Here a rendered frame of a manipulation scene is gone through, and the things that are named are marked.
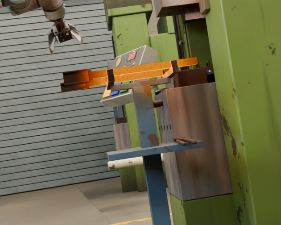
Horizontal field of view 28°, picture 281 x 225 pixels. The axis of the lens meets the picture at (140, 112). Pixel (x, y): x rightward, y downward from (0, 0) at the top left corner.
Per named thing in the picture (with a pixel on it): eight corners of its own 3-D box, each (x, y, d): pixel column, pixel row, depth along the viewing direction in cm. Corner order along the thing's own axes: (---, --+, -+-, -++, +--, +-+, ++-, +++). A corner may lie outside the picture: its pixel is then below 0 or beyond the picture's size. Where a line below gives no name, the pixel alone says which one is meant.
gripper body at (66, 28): (57, 45, 245) (50, 23, 236) (53, 34, 251) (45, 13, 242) (74, 39, 246) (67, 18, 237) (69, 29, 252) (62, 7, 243)
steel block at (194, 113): (182, 201, 219) (165, 89, 221) (168, 192, 257) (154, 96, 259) (318, 178, 225) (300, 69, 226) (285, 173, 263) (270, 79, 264)
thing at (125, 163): (109, 171, 273) (107, 160, 273) (109, 171, 278) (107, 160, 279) (196, 157, 278) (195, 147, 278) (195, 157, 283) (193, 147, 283)
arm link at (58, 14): (40, 3, 239) (62, -4, 240) (43, 13, 243) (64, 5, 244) (44, 14, 233) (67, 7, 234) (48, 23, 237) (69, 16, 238)
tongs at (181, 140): (197, 143, 154) (196, 139, 154) (182, 146, 154) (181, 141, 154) (184, 140, 213) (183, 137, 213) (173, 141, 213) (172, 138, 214)
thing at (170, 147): (109, 161, 173) (108, 155, 173) (107, 157, 213) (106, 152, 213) (204, 146, 176) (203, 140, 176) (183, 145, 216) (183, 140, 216)
